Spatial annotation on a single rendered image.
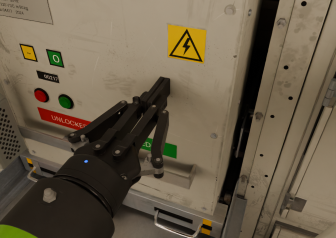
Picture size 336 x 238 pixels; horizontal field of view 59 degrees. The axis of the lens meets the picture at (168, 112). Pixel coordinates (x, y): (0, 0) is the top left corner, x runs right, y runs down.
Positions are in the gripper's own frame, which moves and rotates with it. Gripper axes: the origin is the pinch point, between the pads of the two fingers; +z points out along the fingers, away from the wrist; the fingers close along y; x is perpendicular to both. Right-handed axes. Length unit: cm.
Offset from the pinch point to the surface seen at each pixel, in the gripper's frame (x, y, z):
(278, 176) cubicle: -27.2, 22.2, 16.3
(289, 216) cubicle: -37.4, 27.1, 14.2
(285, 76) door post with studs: -1.8, 17.8, 16.3
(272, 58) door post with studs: 0.9, 15.0, 16.8
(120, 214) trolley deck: -38.3, -10.9, 0.8
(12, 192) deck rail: -38, -40, -4
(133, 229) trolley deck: -38.3, -6.2, -1.6
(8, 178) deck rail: -35, -41, -2
